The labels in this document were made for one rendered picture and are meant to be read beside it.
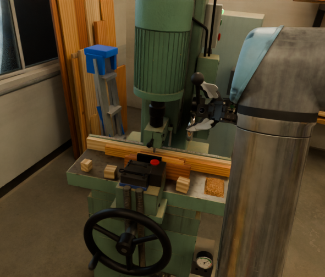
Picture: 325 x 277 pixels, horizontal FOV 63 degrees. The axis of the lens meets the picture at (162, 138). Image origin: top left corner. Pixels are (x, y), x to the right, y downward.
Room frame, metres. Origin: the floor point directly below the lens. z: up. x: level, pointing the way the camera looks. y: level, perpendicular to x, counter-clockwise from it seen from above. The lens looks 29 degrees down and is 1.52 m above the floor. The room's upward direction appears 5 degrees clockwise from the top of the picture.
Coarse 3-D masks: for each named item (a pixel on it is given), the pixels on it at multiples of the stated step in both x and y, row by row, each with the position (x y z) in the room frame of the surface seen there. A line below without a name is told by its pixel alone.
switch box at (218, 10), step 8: (208, 8) 1.15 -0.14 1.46; (216, 8) 1.14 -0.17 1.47; (208, 16) 1.15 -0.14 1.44; (216, 16) 1.14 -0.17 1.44; (208, 24) 1.15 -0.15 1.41; (216, 24) 1.14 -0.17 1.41; (208, 32) 1.15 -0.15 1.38; (216, 32) 1.14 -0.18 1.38; (208, 40) 1.14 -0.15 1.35; (216, 40) 1.14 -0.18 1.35
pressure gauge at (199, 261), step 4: (200, 252) 0.66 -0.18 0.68; (204, 252) 0.65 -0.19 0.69; (208, 252) 0.66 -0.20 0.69; (196, 256) 0.66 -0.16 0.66; (200, 256) 0.64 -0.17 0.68; (204, 256) 0.64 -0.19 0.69; (208, 256) 0.64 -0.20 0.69; (212, 256) 0.65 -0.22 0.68; (196, 260) 0.64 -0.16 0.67; (200, 260) 0.64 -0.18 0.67; (204, 260) 0.63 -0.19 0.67; (208, 260) 0.63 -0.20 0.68; (212, 260) 0.64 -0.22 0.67; (200, 264) 0.64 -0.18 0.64; (204, 264) 0.63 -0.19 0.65; (208, 264) 0.63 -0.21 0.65; (212, 264) 0.63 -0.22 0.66; (204, 268) 0.63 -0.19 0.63
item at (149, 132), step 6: (168, 120) 0.96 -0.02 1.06; (150, 126) 0.89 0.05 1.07; (162, 126) 0.90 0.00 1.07; (144, 132) 0.86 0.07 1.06; (150, 132) 0.85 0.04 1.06; (156, 132) 0.85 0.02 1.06; (162, 132) 0.85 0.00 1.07; (144, 138) 0.86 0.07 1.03; (150, 138) 0.85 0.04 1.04; (156, 138) 0.85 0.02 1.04; (162, 138) 0.86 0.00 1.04; (144, 144) 0.86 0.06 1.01; (156, 144) 0.85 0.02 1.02; (162, 144) 0.87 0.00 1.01
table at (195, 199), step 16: (80, 160) 0.87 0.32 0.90; (96, 160) 0.88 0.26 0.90; (112, 160) 0.89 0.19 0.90; (80, 176) 0.78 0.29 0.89; (96, 176) 0.78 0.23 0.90; (192, 176) 0.83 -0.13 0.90; (208, 176) 0.83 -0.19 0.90; (224, 176) 0.84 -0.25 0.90; (112, 192) 0.76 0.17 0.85; (176, 192) 0.73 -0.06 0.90; (192, 192) 0.73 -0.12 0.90; (224, 192) 0.75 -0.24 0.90; (160, 208) 0.67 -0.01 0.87; (192, 208) 0.71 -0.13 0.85; (208, 208) 0.70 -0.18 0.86; (224, 208) 0.69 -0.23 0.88
